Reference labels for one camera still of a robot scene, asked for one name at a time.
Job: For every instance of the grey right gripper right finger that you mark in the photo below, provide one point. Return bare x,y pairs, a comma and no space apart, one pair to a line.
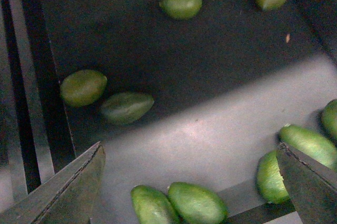
310,185

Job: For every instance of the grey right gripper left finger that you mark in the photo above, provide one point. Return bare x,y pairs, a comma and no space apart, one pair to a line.
67,197

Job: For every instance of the green avocado right long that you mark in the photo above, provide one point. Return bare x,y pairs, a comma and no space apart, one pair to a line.
311,143

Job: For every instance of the green avocado behind finger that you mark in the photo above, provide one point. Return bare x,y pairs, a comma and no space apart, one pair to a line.
269,180

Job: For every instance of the green avocado right edge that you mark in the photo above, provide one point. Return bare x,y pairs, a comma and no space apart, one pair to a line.
328,118

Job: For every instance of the green avocado bottom middle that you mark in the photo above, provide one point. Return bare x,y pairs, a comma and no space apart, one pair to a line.
197,204

